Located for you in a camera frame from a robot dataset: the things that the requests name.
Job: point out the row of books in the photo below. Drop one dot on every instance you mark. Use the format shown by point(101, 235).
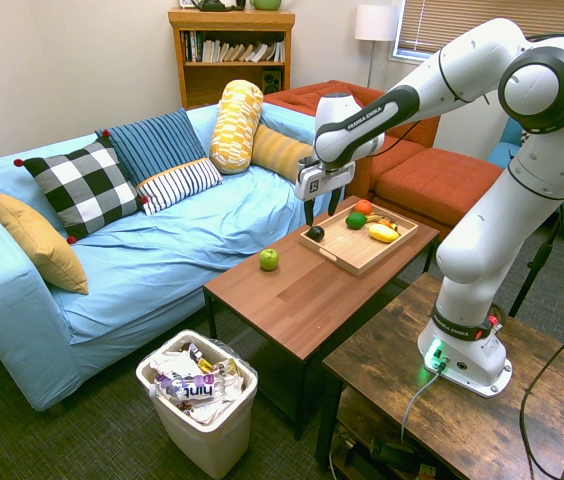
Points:
point(234, 50)

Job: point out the white trash bin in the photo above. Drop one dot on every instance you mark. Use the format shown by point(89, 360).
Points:
point(202, 400)

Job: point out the mustard striped pillow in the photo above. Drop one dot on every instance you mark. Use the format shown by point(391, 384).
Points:
point(279, 151)

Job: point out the orange sectional sofa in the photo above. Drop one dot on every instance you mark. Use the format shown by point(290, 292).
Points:
point(422, 170)

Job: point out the yellow lemon fruit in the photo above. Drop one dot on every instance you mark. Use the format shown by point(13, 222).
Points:
point(383, 233)

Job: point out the rustic dark wooden table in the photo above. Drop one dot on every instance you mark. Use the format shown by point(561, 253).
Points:
point(467, 400)

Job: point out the black round fruit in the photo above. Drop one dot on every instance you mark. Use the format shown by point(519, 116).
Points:
point(316, 233)

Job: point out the small black speaker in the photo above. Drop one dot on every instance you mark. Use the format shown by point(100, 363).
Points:
point(272, 80)

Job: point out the yellow white patterned bolster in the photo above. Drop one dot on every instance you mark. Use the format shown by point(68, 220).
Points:
point(236, 127)

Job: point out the brown wooden coffee table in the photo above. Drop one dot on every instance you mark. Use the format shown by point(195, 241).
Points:
point(312, 295)

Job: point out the mustard yellow square pillow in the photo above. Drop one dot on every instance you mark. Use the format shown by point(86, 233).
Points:
point(42, 243)

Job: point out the green apple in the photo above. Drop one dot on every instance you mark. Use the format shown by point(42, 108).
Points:
point(269, 259)

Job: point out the black white checkered pillow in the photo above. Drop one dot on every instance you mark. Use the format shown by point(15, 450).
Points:
point(84, 185)

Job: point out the blue striped pillow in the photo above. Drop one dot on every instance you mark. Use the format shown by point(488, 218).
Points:
point(154, 140)

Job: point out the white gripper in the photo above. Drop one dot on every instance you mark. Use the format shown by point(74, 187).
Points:
point(323, 180)

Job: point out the wooden serving tray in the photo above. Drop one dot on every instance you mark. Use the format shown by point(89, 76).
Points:
point(357, 240)

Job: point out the black camera tripod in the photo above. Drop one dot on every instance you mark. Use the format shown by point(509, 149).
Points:
point(544, 255)

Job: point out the green bowl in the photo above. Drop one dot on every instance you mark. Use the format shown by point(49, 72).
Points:
point(266, 4)

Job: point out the white Franka Panda arm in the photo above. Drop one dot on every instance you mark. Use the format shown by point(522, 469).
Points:
point(537, 165)

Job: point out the wooden bookshelf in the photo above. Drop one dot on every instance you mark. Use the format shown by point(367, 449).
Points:
point(232, 55)

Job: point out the wooden window blinds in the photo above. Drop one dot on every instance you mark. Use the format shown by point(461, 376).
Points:
point(482, 25)

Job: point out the crumpled trash in bin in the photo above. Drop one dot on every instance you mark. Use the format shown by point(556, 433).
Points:
point(197, 380)

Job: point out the orange fruit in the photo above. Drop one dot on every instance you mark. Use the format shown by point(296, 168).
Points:
point(363, 206)

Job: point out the white navy striped pillow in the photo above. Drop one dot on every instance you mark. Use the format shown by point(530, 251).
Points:
point(179, 184)

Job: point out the teal armchair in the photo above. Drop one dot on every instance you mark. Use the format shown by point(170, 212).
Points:
point(552, 165)

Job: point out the light blue sofa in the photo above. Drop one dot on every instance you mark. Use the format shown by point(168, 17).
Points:
point(127, 250)

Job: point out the white floor lamp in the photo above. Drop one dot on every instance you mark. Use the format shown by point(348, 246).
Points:
point(376, 30)

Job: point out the black object on bookshelf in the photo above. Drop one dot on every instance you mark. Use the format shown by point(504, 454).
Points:
point(212, 4)

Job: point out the green lime fruit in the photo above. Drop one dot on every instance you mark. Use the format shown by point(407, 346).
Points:
point(356, 220)

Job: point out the small mixed toy fruits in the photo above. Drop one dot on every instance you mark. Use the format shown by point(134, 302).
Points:
point(384, 221)

